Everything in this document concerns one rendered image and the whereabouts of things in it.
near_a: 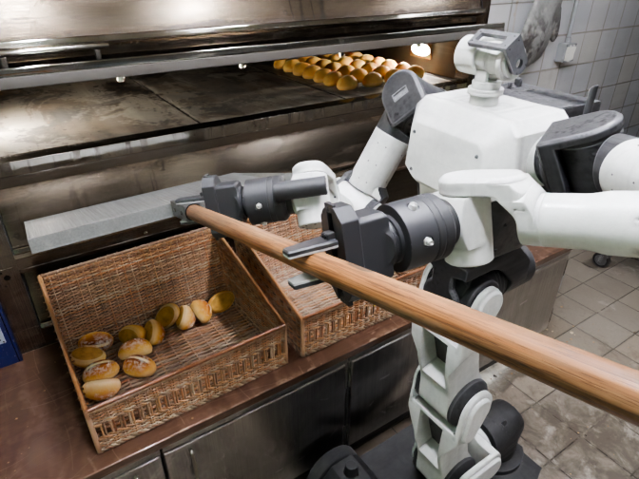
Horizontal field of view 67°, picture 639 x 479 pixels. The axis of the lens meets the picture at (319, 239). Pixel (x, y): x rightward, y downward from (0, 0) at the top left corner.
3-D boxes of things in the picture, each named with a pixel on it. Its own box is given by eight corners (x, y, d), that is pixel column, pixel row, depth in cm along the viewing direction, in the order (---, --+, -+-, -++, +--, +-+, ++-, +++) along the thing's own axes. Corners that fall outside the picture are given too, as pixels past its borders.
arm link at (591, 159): (610, 227, 70) (564, 201, 83) (672, 201, 69) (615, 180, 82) (591, 155, 66) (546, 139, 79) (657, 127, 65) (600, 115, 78)
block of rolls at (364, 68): (270, 67, 237) (269, 56, 234) (349, 58, 259) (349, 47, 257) (342, 92, 193) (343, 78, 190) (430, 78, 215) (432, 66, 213)
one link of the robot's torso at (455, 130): (473, 197, 127) (495, 53, 109) (592, 257, 101) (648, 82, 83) (380, 225, 114) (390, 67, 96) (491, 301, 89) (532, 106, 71)
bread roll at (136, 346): (153, 351, 150) (149, 334, 150) (153, 354, 144) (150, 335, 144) (119, 359, 147) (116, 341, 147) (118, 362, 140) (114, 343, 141)
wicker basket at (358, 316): (233, 283, 182) (226, 219, 168) (353, 241, 209) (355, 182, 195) (301, 361, 147) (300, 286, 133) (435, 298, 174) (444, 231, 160)
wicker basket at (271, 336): (58, 346, 153) (32, 274, 139) (222, 286, 180) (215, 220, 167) (96, 459, 118) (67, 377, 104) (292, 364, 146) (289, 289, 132)
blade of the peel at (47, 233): (295, 184, 113) (293, 172, 112) (31, 254, 86) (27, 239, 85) (234, 173, 142) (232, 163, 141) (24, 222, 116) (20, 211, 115)
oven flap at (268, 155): (14, 253, 136) (-10, 184, 131) (459, 140, 221) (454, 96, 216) (13, 256, 132) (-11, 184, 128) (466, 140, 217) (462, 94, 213)
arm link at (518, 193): (435, 244, 66) (538, 254, 57) (429, 180, 63) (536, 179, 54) (455, 230, 70) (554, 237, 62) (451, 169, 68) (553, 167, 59)
